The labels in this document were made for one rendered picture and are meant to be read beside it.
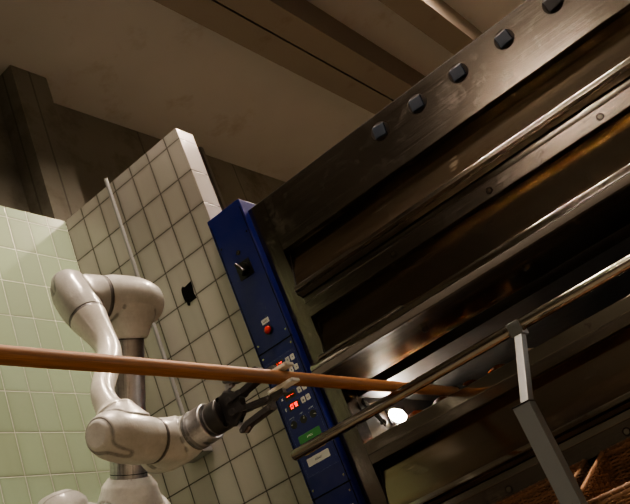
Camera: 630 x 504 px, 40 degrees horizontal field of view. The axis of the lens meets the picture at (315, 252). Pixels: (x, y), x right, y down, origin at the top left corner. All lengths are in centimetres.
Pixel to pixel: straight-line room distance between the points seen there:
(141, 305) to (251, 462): 79
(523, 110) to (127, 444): 150
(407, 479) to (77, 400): 126
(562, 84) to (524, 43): 18
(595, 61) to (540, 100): 18
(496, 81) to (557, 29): 23
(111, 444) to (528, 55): 164
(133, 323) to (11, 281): 102
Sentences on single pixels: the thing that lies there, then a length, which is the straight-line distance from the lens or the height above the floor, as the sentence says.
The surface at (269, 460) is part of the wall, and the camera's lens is 292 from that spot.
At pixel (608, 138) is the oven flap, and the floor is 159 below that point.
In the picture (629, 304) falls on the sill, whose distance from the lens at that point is 244.
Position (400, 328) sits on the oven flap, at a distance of 252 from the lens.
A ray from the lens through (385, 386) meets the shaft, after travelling 224.
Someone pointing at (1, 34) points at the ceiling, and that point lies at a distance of 627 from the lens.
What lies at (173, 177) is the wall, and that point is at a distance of 335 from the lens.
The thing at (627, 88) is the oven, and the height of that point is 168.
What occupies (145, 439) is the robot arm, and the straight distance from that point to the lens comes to 191.
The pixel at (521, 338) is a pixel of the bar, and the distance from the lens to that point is 209.
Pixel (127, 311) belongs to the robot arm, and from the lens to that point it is 241.
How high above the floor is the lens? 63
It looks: 24 degrees up
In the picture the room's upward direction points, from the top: 23 degrees counter-clockwise
